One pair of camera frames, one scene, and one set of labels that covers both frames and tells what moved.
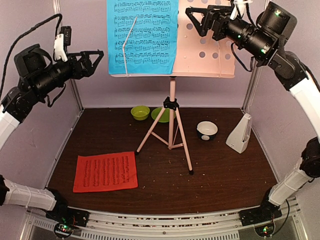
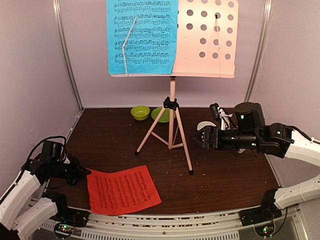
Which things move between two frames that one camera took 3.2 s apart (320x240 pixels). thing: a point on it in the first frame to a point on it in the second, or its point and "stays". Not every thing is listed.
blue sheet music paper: x=142 y=36 stays
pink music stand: x=195 y=56 stays
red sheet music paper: x=105 y=172 to x=125 y=190
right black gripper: x=221 y=13 to x=209 y=132
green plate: x=165 y=117 stays
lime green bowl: x=140 y=112 stays
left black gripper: x=87 y=69 to x=79 y=173
